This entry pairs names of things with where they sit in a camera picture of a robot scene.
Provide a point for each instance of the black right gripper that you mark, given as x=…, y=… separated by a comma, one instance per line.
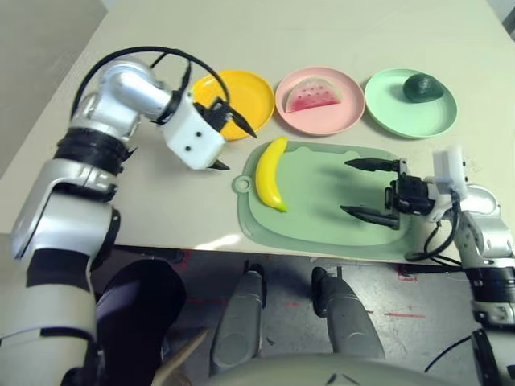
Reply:
x=410, y=193

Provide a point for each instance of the red toy watermelon slice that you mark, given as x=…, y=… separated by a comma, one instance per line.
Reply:
x=314, y=98

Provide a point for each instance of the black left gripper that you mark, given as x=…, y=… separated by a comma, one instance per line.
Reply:
x=217, y=114

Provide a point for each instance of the green silicone cutting mat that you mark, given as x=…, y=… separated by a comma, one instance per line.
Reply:
x=314, y=193

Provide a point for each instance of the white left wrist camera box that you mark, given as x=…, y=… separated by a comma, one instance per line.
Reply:
x=193, y=136

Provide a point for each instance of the grey right robot leg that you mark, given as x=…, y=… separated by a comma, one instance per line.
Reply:
x=346, y=317

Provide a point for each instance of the yellow plastic plate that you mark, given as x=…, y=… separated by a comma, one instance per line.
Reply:
x=249, y=96

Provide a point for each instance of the grey left robot leg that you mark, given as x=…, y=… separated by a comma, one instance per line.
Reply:
x=241, y=317

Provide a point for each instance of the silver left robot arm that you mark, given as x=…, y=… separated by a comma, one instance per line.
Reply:
x=52, y=209

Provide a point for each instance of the wooden stick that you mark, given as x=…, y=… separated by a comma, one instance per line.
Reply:
x=181, y=358

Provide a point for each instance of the mint green plastic plate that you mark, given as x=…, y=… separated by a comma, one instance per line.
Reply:
x=402, y=116

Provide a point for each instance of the grey robot torso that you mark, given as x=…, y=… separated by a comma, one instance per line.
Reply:
x=322, y=372

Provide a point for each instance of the dark green toy avocado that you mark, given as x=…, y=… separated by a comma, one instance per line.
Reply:
x=422, y=88

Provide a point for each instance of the red floor tape strip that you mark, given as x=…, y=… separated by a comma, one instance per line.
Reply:
x=404, y=316

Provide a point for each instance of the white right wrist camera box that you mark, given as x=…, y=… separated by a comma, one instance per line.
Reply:
x=448, y=165

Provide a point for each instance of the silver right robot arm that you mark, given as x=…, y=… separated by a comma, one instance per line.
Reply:
x=487, y=241

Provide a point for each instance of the yellow toy banana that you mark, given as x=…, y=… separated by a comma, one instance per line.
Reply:
x=267, y=177

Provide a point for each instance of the grey robot leg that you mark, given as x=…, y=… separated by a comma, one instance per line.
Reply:
x=346, y=317
x=241, y=317

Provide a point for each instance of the pink plastic plate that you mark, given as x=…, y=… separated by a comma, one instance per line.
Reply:
x=322, y=120

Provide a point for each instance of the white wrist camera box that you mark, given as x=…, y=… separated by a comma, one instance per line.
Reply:
x=448, y=165
x=193, y=136

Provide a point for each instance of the black padded stool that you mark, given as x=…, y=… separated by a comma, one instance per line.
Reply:
x=137, y=313

